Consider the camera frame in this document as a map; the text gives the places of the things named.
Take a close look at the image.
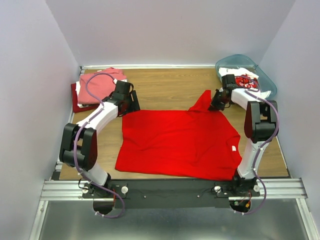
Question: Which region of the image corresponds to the bright red t-shirt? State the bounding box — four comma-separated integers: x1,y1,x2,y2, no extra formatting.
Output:
115,90,242,181

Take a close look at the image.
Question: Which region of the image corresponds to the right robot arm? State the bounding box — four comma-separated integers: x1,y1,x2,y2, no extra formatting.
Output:
208,74,279,196

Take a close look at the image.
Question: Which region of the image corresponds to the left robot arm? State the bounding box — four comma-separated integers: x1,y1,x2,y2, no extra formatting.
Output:
59,80,140,198

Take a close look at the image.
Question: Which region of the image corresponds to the folded pink t-shirt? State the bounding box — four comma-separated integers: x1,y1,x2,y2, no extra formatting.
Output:
79,67,127,104

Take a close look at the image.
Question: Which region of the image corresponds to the white printed t-shirt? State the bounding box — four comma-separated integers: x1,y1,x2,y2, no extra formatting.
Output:
217,66,277,99

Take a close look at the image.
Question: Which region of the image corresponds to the clear blue plastic bin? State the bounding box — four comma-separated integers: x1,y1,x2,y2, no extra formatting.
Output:
215,54,277,100

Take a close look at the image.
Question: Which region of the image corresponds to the folded dark red t-shirt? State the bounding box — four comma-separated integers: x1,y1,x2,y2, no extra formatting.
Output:
70,83,99,113

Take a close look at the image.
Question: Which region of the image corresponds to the folded white t-shirt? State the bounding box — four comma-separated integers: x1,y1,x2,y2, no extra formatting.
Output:
76,81,95,107

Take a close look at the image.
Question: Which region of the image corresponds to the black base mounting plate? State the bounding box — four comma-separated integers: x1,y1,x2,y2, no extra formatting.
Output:
81,178,260,212

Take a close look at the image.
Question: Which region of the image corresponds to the aluminium extrusion rail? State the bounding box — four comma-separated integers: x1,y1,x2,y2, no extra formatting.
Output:
40,178,308,201

